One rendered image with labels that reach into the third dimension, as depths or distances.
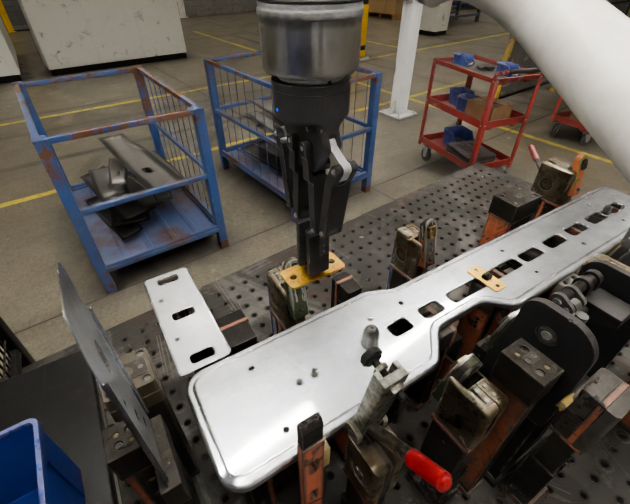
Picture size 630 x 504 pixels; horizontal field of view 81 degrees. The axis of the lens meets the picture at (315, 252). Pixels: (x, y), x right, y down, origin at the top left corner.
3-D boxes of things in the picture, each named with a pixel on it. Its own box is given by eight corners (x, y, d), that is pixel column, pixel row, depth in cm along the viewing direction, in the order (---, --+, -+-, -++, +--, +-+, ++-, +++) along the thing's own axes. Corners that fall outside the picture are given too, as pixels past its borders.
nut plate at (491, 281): (465, 271, 87) (467, 267, 86) (476, 265, 88) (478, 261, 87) (496, 292, 81) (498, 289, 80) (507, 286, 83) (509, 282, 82)
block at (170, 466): (197, 484, 78) (160, 412, 60) (217, 543, 71) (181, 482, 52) (183, 492, 77) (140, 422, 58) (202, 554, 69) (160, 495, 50)
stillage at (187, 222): (72, 208, 296) (11, 81, 236) (170, 180, 333) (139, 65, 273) (107, 294, 220) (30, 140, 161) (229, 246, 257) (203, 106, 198)
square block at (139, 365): (190, 440, 86) (145, 344, 63) (201, 472, 80) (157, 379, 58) (154, 460, 82) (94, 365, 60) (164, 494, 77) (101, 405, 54)
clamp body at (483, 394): (427, 448, 84) (470, 348, 61) (467, 496, 77) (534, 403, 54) (397, 471, 81) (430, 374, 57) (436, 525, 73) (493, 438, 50)
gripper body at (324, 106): (371, 77, 33) (363, 171, 39) (319, 60, 39) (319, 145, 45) (299, 90, 30) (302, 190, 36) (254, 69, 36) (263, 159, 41)
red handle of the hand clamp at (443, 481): (372, 406, 54) (459, 464, 39) (376, 419, 54) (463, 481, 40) (349, 421, 52) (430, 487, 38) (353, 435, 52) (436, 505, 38)
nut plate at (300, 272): (330, 252, 53) (330, 245, 52) (346, 267, 50) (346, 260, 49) (278, 273, 49) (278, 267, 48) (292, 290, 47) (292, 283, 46)
